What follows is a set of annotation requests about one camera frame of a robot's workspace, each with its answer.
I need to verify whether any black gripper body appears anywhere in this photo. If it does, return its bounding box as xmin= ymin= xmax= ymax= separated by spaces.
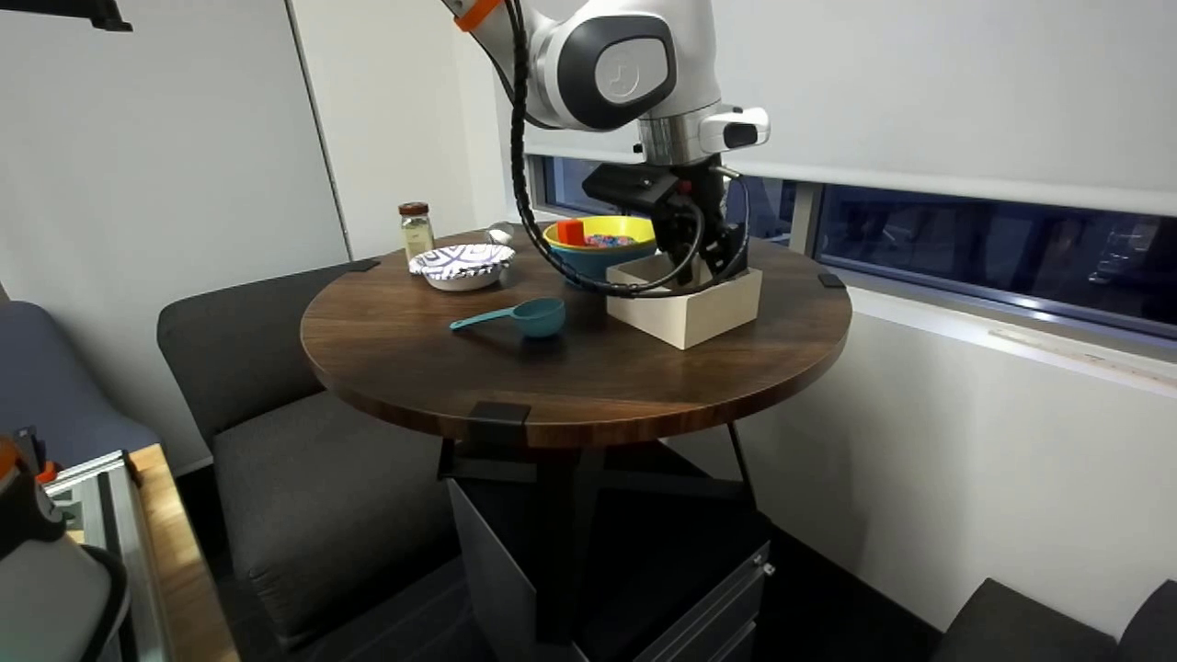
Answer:
xmin=657 ymin=159 xmax=742 ymax=258

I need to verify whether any light wooden open box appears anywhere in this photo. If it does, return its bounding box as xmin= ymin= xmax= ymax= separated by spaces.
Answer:
xmin=602 ymin=249 xmax=765 ymax=352

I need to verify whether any white window mullion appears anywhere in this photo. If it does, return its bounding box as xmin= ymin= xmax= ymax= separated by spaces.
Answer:
xmin=789 ymin=179 xmax=825 ymax=258

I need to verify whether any blue bowl yellow inside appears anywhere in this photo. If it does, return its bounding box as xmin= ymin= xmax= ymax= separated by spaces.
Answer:
xmin=541 ymin=213 xmax=661 ymax=293

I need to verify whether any teal measuring scoop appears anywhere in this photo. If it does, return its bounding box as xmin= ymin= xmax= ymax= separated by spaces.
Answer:
xmin=445 ymin=293 xmax=572 ymax=347

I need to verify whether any white patterned bowl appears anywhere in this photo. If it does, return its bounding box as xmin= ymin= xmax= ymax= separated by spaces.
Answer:
xmin=404 ymin=238 xmax=519 ymax=293

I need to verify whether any white roller window blind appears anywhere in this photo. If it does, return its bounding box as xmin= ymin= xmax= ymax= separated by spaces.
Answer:
xmin=499 ymin=0 xmax=1177 ymax=221

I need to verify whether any spice jar brown lid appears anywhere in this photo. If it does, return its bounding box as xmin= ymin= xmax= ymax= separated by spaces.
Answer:
xmin=399 ymin=198 xmax=443 ymax=264

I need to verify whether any dark cabinet under table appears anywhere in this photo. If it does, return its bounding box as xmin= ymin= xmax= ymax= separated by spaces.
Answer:
xmin=445 ymin=476 xmax=776 ymax=662

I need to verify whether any dark gray padded armchair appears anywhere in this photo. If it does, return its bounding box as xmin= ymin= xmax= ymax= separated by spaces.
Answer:
xmin=154 ymin=258 xmax=464 ymax=655

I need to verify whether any dark gray padded sofa seat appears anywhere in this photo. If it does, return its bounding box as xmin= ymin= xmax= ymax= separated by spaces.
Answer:
xmin=931 ymin=573 xmax=1177 ymax=662

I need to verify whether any wooden cart board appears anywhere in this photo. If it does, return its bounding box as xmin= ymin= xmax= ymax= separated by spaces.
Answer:
xmin=125 ymin=441 xmax=242 ymax=662

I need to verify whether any gray blue padded seat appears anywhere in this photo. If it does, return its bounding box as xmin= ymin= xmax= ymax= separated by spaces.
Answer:
xmin=0 ymin=286 xmax=162 ymax=476

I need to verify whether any black overhead bar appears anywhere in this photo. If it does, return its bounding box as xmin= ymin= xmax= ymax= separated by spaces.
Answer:
xmin=0 ymin=0 xmax=138 ymax=35

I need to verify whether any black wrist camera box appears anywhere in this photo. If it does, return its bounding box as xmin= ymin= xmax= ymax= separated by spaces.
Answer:
xmin=580 ymin=162 xmax=680 ymax=216

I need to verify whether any black corrugated cable hose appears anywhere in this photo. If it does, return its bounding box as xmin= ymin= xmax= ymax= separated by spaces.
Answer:
xmin=493 ymin=0 xmax=730 ymax=298

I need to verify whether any black table pedestal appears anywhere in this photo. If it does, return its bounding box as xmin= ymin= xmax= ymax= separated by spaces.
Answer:
xmin=438 ymin=419 xmax=757 ymax=649

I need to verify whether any aluminium robot cart frame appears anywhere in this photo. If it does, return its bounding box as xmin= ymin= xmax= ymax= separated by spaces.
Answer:
xmin=42 ymin=450 xmax=140 ymax=662

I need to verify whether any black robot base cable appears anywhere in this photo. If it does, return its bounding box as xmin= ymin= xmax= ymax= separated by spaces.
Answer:
xmin=78 ymin=542 xmax=138 ymax=662

